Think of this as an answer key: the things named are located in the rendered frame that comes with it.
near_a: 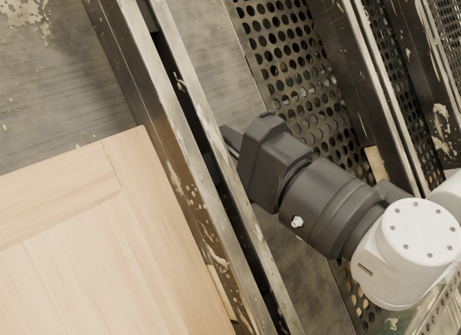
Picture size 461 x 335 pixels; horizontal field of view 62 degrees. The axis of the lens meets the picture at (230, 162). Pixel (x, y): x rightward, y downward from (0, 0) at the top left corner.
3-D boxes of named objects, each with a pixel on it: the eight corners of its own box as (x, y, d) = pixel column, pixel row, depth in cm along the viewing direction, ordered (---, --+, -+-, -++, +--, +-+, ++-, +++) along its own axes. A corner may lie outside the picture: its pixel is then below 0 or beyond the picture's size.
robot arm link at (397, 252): (304, 257, 43) (396, 331, 37) (313, 206, 35) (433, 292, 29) (361, 195, 48) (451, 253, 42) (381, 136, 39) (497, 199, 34)
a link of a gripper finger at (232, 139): (226, 127, 51) (261, 151, 48) (208, 134, 49) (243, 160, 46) (228, 117, 50) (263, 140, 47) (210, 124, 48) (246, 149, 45)
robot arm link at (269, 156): (265, 179, 54) (337, 230, 48) (216, 209, 48) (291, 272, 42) (287, 100, 46) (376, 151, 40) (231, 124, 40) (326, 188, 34)
